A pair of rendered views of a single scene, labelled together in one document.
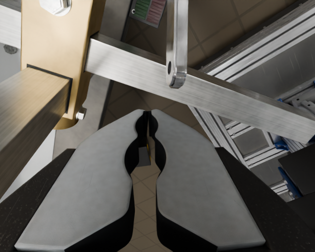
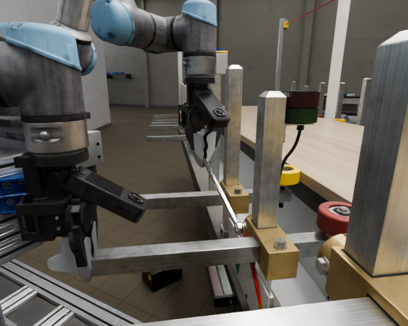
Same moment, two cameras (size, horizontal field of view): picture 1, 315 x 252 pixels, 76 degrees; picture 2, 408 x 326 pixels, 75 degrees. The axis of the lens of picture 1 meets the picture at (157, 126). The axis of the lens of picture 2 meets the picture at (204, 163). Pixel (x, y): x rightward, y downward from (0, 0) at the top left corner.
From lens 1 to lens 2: 58 cm
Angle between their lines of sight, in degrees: 47
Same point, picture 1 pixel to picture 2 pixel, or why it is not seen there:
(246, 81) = not seen: outside the picture
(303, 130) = not seen: hidden behind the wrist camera
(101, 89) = (215, 224)
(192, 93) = (184, 194)
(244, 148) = (37, 303)
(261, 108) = (154, 197)
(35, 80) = (233, 177)
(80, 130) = (217, 210)
